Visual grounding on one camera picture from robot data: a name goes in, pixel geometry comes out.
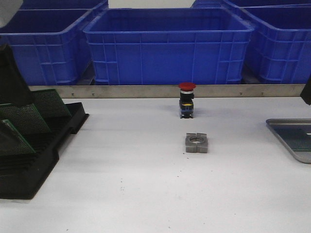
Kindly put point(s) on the blue plastic crate centre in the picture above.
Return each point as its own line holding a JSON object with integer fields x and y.
{"x": 167, "y": 46}

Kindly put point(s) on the blue crate far right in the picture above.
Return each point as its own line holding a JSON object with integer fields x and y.
{"x": 248, "y": 3}

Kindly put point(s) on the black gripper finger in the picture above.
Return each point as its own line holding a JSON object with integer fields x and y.
{"x": 306, "y": 93}
{"x": 13, "y": 88}

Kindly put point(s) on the black slotted board rack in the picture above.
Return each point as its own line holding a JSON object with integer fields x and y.
{"x": 21, "y": 176}

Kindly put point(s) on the blue plastic crate left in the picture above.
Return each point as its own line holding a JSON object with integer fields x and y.
{"x": 49, "y": 46}

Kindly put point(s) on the blue plastic crate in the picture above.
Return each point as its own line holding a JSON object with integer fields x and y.
{"x": 279, "y": 51}
{"x": 49, "y": 46}
{"x": 167, "y": 46}

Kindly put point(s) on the steel table edge rail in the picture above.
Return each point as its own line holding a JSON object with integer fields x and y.
{"x": 173, "y": 91}

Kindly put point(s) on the red emergency stop button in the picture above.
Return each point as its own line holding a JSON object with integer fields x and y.
{"x": 186, "y": 106}

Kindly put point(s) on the grey square clamp block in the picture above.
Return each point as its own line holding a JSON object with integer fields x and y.
{"x": 196, "y": 143}

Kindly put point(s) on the blue crate far left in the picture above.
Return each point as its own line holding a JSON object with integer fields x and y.
{"x": 62, "y": 4}

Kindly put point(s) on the blue plastic crate right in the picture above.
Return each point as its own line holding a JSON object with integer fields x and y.
{"x": 279, "y": 51}

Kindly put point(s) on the silver metal tray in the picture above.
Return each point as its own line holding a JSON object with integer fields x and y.
{"x": 305, "y": 124}

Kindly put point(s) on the green perforated circuit board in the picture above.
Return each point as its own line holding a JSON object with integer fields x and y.
{"x": 11, "y": 141}
{"x": 26, "y": 119}
{"x": 296, "y": 139}
{"x": 50, "y": 104}

